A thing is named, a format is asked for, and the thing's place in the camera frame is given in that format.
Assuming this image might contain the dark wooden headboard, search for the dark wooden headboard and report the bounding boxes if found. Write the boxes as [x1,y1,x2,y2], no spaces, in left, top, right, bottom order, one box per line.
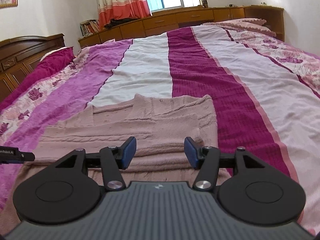
[0,34,65,101]

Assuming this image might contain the magenta velvet pillow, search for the magenta velvet pillow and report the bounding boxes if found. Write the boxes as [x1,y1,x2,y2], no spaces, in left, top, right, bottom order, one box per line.
[1,47,75,112]

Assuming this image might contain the cream and orange curtain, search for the cream and orange curtain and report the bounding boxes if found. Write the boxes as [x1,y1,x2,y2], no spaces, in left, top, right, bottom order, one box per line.
[97,0,151,29]

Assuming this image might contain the stack of books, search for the stack of books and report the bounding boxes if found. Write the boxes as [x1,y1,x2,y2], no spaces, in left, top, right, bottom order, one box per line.
[80,20,100,37]

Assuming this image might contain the pink crochet pillow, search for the pink crochet pillow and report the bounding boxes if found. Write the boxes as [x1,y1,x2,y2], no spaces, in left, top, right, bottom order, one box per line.
[202,18,276,37]

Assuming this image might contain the light wooden window cabinet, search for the light wooden window cabinet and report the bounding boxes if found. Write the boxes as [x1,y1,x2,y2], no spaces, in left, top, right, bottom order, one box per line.
[78,5,285,48]

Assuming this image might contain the dark clothes on cabinet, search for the dark clothes on cabinet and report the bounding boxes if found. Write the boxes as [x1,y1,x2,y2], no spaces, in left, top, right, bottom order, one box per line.
[104,18,136,29]

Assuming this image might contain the striped purple floral bedspread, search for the striped purple floral bedspread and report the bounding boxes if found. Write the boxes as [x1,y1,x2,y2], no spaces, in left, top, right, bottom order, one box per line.
[1,25,319,234]

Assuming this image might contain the pink knit cardigan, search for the pink knit cardigan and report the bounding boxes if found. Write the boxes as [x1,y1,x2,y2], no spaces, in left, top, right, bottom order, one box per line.
[0,94,231,235]

